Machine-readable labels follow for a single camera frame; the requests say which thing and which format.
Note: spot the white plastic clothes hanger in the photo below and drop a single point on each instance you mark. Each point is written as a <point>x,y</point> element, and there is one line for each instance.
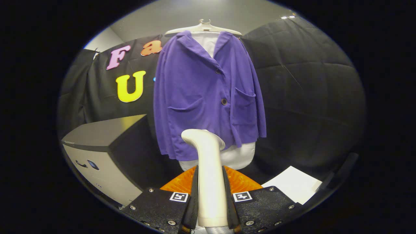
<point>203,28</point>

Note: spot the white paper sheet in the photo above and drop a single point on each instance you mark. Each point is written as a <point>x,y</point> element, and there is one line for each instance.
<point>294,183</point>

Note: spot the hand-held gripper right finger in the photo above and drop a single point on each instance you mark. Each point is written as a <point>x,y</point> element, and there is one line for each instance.
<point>229,208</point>

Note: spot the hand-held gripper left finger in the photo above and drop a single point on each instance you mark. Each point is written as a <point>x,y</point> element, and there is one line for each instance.
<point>194,208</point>

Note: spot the white garment steamer head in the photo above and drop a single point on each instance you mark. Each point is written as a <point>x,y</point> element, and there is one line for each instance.
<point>209,178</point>

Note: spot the ceiling light panel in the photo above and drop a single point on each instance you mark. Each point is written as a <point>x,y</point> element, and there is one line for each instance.
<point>287,17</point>

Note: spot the grey cabinet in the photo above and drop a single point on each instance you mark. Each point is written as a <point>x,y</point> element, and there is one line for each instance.
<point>104,133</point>

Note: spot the black backdrop cloth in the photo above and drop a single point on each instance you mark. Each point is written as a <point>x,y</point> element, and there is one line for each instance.
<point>312,97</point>

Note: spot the white shirt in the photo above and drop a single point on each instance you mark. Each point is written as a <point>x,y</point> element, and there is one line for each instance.
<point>237,156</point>

